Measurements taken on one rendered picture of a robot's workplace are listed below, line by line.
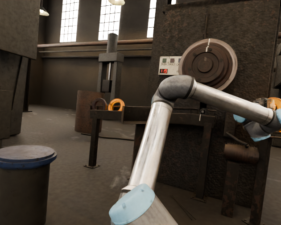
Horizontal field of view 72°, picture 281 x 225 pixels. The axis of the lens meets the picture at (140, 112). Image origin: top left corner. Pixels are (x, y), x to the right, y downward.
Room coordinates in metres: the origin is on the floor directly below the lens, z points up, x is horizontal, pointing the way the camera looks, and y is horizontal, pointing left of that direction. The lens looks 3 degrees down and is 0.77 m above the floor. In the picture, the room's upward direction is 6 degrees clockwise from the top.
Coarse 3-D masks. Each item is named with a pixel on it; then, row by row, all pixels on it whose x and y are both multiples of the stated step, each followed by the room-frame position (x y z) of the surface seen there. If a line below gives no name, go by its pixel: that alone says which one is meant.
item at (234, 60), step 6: (198, 42) 1.67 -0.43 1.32; (204, 42) 1.65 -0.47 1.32; (216, 42) 1.61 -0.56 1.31; (222, 42) 1.59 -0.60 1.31; (228, 48) 1.57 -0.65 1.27; (234, 54) 1.55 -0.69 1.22; (180, 60) 1.73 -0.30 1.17; (234, 60) 1.55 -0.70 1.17; (180, 66) 1.73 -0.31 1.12; (234, 66) 1.55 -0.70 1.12; (180, 72) 1.73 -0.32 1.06; (234, 72) 1.54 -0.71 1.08; (228, 78) 1.56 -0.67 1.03; (228, 84) 1.56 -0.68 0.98
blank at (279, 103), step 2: (268, 98) 1.33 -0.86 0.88; (270, 98) 1.32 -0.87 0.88; (272, 98) 1.31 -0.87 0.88; (274, 98) 1.29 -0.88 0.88; (276, 98) 1.28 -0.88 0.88; (278, 98) 1.28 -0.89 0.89; (274, 100) 1.29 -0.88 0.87; (276, 100) 1.28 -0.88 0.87; (278, 100) 1.27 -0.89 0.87; (280, 100) 1.26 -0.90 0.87; (270, 102) 1.31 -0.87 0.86; (276, 102) 1.28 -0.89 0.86; (278, 102) 1.27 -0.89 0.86; (280, 102) 1.26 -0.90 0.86; (276, 104) 1.28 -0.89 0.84; (278, 104) 1.27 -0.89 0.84; (280, 104) 1.26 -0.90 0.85; (278, 106) 1.27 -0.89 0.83; (280, 106) 1.26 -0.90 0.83; (278, 108) 1.26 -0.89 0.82
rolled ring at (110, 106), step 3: (114, 99) 2.10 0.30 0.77; (117, 99) 2.08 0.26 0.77; (111, 102) 2.10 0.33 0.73; (114, 102) 2.10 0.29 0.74; (120, 102) 2.05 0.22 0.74; (123, 102) 2.05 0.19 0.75; (108, 105) 2.10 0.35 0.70; (111, 105) 2.09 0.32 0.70; (120, 105) 2.03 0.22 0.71; (123, 105) 2.02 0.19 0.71; (108, 108) 2.08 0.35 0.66; (111, 108) 2.08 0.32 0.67; (120, 108) 2.02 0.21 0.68
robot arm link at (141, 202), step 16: (128, 192) 0.65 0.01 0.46; (144, 192) 0.56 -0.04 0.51; (112, 208) 0.57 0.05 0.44; (128, 208) 0.52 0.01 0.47; (144, 208) 0.52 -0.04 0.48; (160, 208) 0.55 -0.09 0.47; (128, 224) 0.51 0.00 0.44; (144, 224) 0.51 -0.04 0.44; (160, 224) 0.51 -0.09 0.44; (176, 224) 0.55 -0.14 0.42
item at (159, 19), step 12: (168, 0) 4.83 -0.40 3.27; (156, 12) 4.62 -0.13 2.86; (156, 24) 4.61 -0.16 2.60; (156, 36) 4.59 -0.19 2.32; (156, 48) 4.58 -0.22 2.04; (156, 60) 4.57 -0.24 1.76; (156, 72) 4.55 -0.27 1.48; (156, 84) 4.54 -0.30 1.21; (24, 96) 6.90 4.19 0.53; (24, 108) 6.93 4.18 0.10
